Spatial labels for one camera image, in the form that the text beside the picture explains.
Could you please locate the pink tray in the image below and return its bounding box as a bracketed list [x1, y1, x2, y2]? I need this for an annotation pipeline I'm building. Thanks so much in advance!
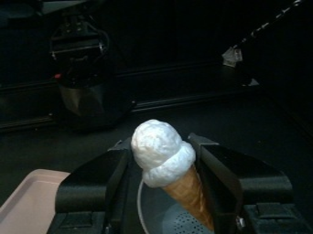
[0, 168, 71, 234]

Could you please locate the white ice cream cone toy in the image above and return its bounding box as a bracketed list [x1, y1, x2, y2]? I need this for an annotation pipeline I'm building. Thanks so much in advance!
[130, 119, 217, 232]

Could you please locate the grey bowl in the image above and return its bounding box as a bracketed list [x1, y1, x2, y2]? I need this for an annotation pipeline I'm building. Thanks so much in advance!
[135, 179, 218, 234]

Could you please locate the metal frame bracket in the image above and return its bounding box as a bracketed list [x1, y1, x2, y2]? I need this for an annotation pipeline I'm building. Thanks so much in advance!
[221, 46, 245, 69]

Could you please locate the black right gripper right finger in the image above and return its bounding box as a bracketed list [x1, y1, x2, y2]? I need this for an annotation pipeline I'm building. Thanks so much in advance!
[187, 133, 313, 234]

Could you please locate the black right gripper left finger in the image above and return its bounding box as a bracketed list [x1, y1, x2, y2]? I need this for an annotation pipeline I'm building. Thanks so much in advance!
[47, 137, 134, 234]

